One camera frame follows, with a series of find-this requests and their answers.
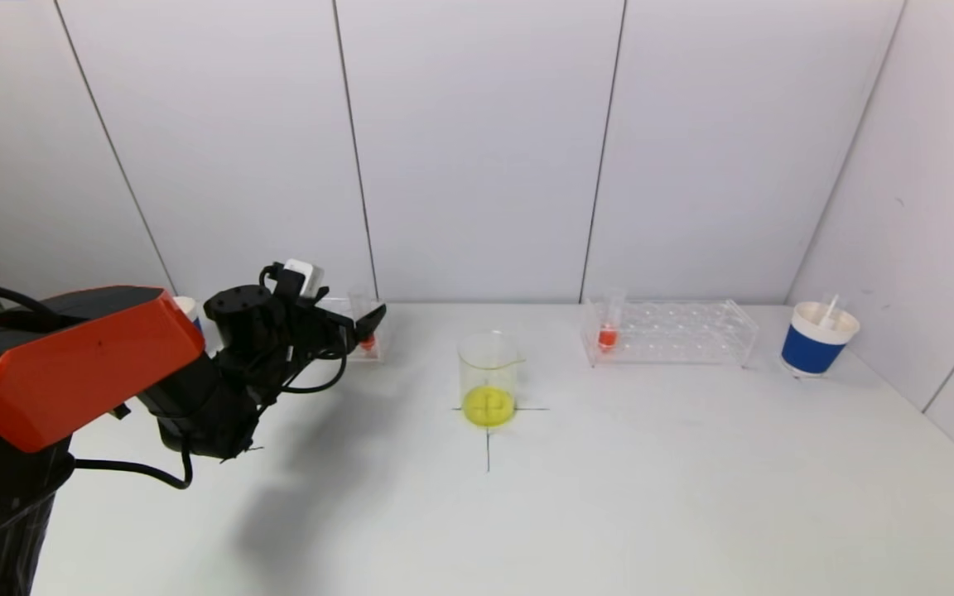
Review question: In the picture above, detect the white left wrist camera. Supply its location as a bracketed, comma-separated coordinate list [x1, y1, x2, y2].
[282, 258, 325, 300]

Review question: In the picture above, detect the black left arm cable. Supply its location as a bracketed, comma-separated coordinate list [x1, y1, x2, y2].
[71, 439, 195, 490]

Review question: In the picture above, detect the clear glass beaker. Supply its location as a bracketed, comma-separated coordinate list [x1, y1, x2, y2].
[457, 330, 524, 428]

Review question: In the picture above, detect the test tube with yellow pigment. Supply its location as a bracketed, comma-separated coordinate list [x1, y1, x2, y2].
[817, 291, 847, 329]

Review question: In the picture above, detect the black left camera cable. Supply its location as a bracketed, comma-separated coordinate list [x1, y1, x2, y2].
[258, 263, 350, 395]

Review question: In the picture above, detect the clear acrylic test tube rack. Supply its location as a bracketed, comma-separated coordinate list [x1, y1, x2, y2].
[311, 298, 393, 363]
[581, 300, 758, 368]

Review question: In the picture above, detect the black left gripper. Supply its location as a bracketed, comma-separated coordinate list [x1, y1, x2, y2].
[289, 303, 387, 363]

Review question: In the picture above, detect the test tube with red liquid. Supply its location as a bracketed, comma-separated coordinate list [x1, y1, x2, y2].
[597, 289, 627, 354]
[349, 290, 379, 353]

